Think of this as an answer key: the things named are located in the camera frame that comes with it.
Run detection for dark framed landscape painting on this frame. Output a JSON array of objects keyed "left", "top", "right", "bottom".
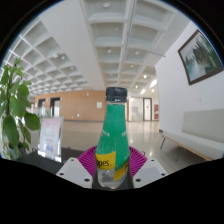
[{"left": 177, "top": 28, "right": 224, "bottom": 86}]

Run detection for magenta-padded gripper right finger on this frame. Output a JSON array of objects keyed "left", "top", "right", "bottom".
[{"left": 128, "top": 145, "right": 169, "bottom": 189}]

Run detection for green plastic drink bottle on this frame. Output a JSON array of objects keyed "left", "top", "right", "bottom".
[{"left": 94, "top": 86, "right": 131, "bottom": 190}]

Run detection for long white bench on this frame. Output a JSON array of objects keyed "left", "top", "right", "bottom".
[{"left": 159, "top": 108, "right": 224, "bottom": 163}]

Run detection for clear acrylic sign stand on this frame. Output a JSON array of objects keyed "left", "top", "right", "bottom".
[{"left": 37, "top": 116, "right": 65, "bottom": 163}]

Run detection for green leafy potted plant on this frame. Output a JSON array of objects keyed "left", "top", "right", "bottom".
[{"left": 0, "top": 58, "right": 42, "bottom": 160}]

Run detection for recessed ceiling lights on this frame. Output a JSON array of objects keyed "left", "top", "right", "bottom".
[{"left": 49, "top": 1, "right": 159, "bottom": 96}]

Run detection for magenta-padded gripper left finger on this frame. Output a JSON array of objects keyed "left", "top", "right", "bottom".
[{"left": 55, "top": 145, "right": 99, "bottom": 189}]

